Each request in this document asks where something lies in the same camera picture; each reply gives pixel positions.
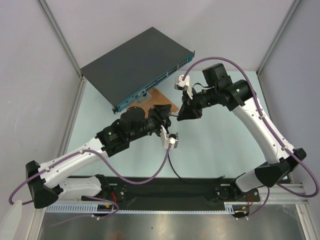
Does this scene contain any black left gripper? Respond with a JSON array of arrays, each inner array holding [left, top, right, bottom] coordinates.
[[128, 103, 172, 142]]

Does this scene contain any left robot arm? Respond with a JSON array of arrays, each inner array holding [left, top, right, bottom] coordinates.
[[25, 104, 176, 209]]

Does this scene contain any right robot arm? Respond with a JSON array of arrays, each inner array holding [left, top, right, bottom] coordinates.
[[174, 63, 307, 201]]

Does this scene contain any wooden base board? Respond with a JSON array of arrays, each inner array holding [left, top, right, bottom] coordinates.
[[130, 87, 179, 116]]

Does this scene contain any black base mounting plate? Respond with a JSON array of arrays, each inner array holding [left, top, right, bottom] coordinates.
[[94, 176, 261, 210]]

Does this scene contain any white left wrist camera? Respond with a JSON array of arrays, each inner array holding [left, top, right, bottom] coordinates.
[[160, 125, 179, 149]]

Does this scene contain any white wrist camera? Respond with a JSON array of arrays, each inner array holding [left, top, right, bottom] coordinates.
[[174, 74, 193, 100], [160, 125, 179, 149]]

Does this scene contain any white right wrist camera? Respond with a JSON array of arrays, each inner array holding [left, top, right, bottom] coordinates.
[[174, 74, 193, 100]]

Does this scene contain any metal switch stand bracket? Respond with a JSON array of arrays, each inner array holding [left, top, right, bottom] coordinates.
[[135, 92, 152, 105]]

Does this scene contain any dark grey network switch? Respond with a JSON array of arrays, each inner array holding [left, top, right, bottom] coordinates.
[[80, 27, 195, 114]]

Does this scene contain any black ethernet cable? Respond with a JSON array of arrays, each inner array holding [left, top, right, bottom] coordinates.
[[166, 154, 225, 185]]

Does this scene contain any aluminium frame post left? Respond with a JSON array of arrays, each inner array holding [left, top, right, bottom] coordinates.
[[37, 0, 85, 80]]

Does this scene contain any aluminium frame post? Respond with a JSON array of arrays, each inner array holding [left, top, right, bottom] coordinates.
[[37, 0, 85, 80], [256, 0, 302, 76]]

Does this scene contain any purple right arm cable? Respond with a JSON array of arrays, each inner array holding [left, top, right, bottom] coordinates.
[[183, 57, 320, 220]]

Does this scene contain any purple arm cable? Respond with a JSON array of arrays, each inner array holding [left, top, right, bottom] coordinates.
[[183, 57, 320, 220], [8, 144, 173, 221]]

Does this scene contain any aluminium front rail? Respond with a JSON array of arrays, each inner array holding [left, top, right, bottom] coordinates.
[[258, 182, 311, 204]]

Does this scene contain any white cable duct rail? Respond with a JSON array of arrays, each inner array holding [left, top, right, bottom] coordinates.
[[45, 202, 235, 215]]

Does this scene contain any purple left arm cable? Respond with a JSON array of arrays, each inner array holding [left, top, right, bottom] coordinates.
[[8, 144, 173, 221]]

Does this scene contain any aluminium frame post right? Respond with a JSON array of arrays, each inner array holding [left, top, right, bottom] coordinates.
[[256, 0, 302, 76]]

